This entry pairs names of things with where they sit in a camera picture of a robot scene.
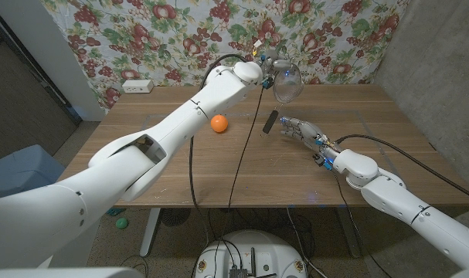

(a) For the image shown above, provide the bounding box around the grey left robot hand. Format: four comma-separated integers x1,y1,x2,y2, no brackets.
257,48,295,84

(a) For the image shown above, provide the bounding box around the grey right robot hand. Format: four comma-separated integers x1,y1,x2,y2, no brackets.
279,117,338,158

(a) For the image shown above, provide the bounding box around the metal sieve with black handle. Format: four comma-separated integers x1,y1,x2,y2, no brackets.
261,63,304,137

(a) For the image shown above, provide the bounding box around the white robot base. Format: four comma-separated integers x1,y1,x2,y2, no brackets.
195,230,308,278

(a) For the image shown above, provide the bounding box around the orange fruit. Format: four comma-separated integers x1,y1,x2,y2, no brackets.
210,114,229,134

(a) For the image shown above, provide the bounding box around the floral fruit print backdrop cloth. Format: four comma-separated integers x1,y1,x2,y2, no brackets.
40,0,409,113

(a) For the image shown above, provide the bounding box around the grey table leg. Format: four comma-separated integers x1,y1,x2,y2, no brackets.
336,208,362,259

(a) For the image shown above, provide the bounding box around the white power strip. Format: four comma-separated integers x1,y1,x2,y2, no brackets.
121,79,155,94

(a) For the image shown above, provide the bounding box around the black round floor fan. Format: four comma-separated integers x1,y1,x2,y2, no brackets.
160,208,191,227

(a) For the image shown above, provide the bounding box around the white table leg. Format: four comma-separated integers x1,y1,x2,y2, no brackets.
140,208,161,258

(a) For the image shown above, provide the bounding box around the blue-grey bin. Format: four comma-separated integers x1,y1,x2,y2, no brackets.
0,144,67,200

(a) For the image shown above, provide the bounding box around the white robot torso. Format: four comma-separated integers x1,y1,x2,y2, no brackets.
0,267,144,278

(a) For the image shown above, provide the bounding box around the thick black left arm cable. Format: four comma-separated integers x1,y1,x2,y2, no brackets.
188,53,254,242

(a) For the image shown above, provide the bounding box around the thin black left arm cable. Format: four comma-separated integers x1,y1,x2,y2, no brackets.
212,85,266,271

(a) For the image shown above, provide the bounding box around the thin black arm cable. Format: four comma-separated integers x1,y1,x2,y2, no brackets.
330,169,396,278
212,85,266,271

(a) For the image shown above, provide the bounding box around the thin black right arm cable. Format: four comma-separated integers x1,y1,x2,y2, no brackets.
330,169,396,278

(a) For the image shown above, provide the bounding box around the black floor cable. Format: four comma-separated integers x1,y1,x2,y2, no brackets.
286,208,328,278

